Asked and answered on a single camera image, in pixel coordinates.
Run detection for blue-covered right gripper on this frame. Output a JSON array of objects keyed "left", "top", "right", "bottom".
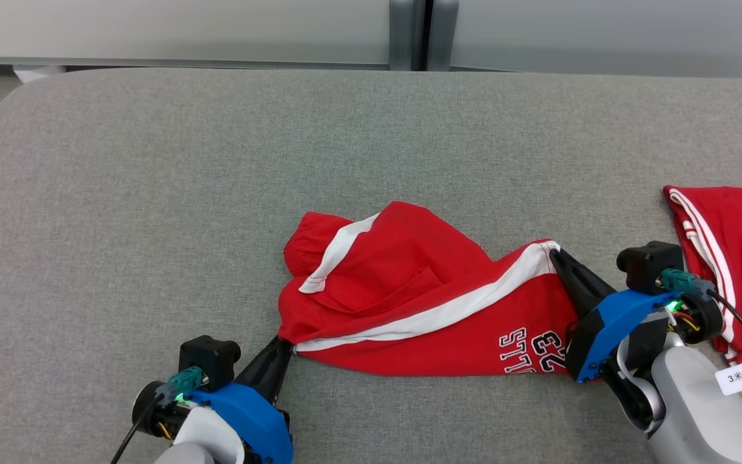
[{"left": 549, "top": 247, "right": 684, "bottom": 384}]

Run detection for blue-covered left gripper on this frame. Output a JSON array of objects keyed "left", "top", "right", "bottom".
[{"left": 189, "top": 336, "right": 295, "bottom": 464}]

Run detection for red shorts with white stripe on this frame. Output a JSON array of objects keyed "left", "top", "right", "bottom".
[{"left": 278, "top": 201, "right": 581, "bottom": 376}]

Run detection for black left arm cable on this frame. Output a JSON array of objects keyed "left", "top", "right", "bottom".
[{"left": 110, "top": 394, "right": 159, "bottom": 464}]

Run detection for grey partition post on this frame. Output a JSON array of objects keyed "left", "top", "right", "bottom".
[
  {"left": 427, "top": 0, "right": 460, "bottom": 72},
  {"left": 389, "top": 0, "right": 426, "bottom": 72}
]

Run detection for grey panel base rail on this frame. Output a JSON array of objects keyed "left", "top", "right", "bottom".
[{"left": 0, "top": 57, "right": 391, "bottom": 70}]

